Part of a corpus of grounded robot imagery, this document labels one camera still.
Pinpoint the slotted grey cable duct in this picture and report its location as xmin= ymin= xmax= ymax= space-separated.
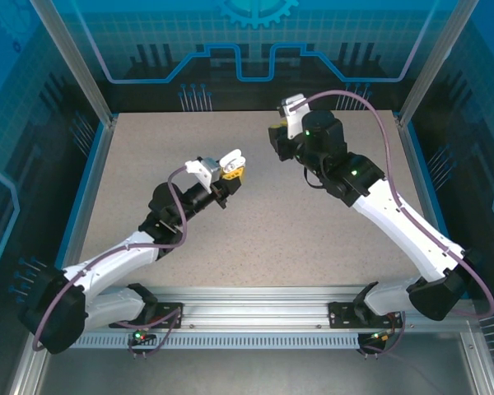
xmin=72 ymin=333 xmax=361 ymax=350

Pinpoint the aluminium mounting rail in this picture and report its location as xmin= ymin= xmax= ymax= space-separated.
xmin=35 ymin=286 xmax=477 ymax=335

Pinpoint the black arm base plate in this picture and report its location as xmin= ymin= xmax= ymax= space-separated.
xmin=328 ymin=300 xmax=404 ymax=329
xmin=147 ymin=302 xmax=184 ymax=329

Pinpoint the aluminium frame post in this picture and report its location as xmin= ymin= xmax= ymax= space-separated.
xmin=29 ymin=0 xmax=119 ymax=128
xmin=396 ymin=0 xmax=482 ymax=128

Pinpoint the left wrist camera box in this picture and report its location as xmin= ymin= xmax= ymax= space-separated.
xmin=184 ymin=157 xmax=224 ymax=193

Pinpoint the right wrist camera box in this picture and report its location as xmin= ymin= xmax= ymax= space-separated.
xmin=277 ymin=93 xmax=313 ymax=140

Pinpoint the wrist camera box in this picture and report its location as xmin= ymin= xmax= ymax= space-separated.
xmin=277 ymin=93 xmax=313 ymax=140
xmin=184 ymin=157 xmax=224 ymax=193

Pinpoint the white earbud charging case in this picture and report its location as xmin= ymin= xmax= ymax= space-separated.
xmin=221 ymin=149 xmax=247 ymax=172

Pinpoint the blue aluminium table side rail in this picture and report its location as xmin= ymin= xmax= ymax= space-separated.
xmin=44 ymin=114 xmax=119 ymax=300

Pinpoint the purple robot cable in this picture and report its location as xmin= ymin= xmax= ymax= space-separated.
xmin=296 ymin=90 xmax=494 ymax=360
xmin=31 ymin=165 xmax=190 ymax=360

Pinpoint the grey metal shelf panel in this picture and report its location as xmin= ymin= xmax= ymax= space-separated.
xmin=7 ymin=320 xmax=494 ymax=395

